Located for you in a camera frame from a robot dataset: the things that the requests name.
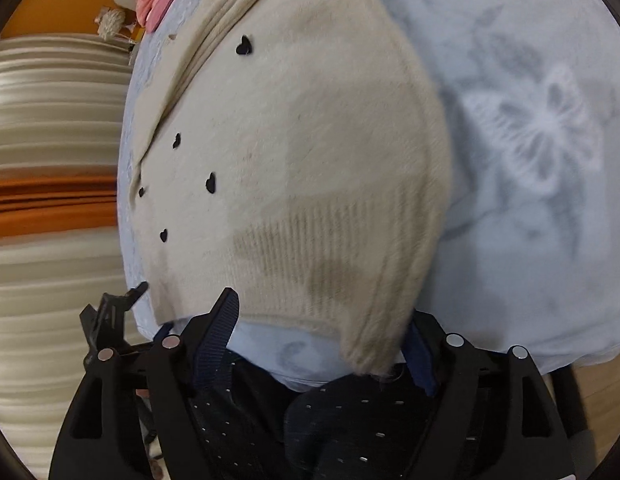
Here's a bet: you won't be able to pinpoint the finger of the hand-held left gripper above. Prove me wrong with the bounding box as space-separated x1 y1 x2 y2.
80 282 151 361

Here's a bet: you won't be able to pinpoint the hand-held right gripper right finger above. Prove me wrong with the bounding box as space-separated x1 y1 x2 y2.
407 311 576 480

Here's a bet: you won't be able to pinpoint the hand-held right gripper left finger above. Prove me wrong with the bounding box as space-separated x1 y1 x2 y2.
50 287 240 480

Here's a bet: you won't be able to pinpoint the cream knit sweater heart buttons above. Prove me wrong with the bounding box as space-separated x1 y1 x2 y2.
130 0 453 376

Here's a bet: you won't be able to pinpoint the dark studded clothing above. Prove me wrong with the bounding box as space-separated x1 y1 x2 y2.
187 347 441 480

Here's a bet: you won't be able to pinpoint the cream curtain with orange stripe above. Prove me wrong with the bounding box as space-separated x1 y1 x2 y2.
0 34 158 461

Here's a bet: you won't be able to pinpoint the light blue butterfly print blanket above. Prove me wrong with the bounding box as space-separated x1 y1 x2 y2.
115 0 620 393

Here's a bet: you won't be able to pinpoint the cream plush toy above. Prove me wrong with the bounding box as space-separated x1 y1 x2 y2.
94 6 128 42

